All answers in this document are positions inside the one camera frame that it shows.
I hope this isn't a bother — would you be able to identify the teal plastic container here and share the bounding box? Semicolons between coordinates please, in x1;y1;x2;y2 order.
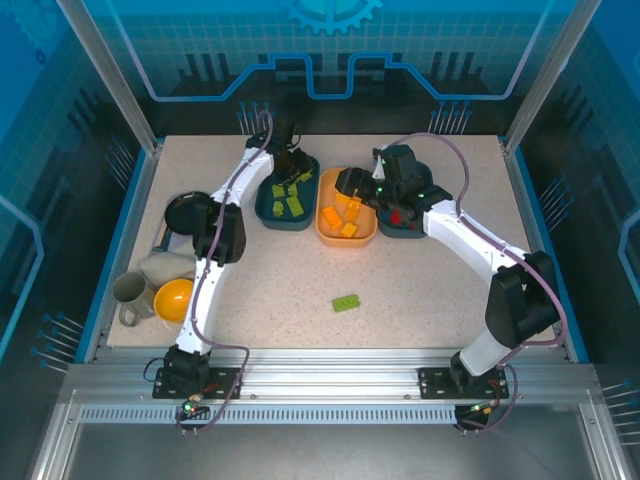
253;152;321;233
377;164;435;242

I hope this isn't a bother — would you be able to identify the orange plastic container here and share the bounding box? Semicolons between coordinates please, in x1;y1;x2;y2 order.
315;167;378;249

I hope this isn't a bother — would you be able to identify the green long lego brick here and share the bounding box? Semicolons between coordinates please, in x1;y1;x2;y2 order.
330;294;364;314

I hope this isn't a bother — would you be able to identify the black round plate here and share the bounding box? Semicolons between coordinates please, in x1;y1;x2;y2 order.
164;192;214;236

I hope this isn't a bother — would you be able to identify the beige cloth bag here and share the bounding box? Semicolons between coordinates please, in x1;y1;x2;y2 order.
138;252;197;284

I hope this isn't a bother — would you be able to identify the yellow bowl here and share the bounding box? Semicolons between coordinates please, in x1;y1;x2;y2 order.
152;278;195;324

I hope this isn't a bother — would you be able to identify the blue table edge strip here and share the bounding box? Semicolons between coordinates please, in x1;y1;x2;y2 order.
74;149;154;364

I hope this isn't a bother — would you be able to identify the grey mug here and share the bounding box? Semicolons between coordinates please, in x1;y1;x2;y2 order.
111;272;156;328

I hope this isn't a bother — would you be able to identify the grey metal shelf panel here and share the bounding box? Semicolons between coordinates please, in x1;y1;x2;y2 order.
62;422;601;480

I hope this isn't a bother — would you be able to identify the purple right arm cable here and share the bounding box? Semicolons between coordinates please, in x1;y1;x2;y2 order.
382;132;569;436

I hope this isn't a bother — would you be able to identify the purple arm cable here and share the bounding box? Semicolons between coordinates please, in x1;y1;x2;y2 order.
174;109;275;439
382;132;569;436

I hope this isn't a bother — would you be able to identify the aluminium frame rail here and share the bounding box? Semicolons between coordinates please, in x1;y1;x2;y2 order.
64;347;596;401

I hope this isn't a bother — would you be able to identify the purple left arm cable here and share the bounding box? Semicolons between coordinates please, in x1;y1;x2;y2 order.
174;109;275;439

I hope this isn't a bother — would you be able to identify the aluminium frame post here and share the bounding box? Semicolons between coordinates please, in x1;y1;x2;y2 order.
54;0;161;154
502;0;589;151

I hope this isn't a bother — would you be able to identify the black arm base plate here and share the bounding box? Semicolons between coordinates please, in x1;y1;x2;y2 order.
417;367;510;400
152;367;241;400

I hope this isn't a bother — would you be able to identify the slotted metal cable duct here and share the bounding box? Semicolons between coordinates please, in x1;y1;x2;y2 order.
78;405;459;422

